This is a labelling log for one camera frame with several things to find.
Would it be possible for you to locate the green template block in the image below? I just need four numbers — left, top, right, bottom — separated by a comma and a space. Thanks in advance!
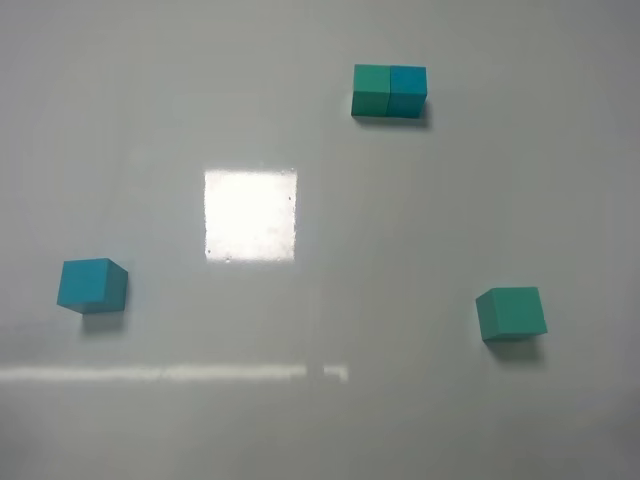
351, 64, 391, 117

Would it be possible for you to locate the blue template block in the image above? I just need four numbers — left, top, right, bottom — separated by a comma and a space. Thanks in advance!
387, 65, 428, 119

